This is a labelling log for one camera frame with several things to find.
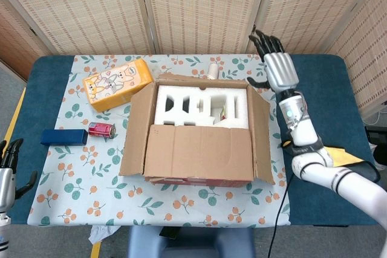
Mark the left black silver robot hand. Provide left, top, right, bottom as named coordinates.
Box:
left=0, top=138, right=39, bottom=211

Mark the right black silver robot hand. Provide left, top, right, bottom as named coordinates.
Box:
left=247, top=30, right=300, bottom=93

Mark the large red cardboard box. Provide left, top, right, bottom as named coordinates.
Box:
left=119, top=72, right=276, bottom=186

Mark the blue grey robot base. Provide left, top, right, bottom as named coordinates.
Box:
left=126, top=226, right=255, bottom=258

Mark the dark blue rectangular box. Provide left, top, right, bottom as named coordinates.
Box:
left=40, top=129, right=89, bottom=146

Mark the white foam packing insert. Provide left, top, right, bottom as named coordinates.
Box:
left=154, top=85, right=250, bottom=129

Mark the orange tissue pack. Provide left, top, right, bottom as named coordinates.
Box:
left=82, top=59, right=154, bottom=112

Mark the white small bottle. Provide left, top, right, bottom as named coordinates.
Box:
left=206, top=63, right=220, bottom=80

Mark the floral pattern tablecloth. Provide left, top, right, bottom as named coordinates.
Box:
left=26, top=54, right=291, bottom=228

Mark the woven bamboo folding screen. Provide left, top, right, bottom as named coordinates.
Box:
left=0, top=0, right=387, bottom=120

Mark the red soda can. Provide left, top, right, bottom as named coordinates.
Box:
left=88, top=121, right=117, bottom=139

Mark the yellow grey cloth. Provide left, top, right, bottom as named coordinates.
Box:
left=282, top=140, right=381, bottom=184

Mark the black cable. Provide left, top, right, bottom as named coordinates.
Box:
left=267, top=175, right=293, bottom=258

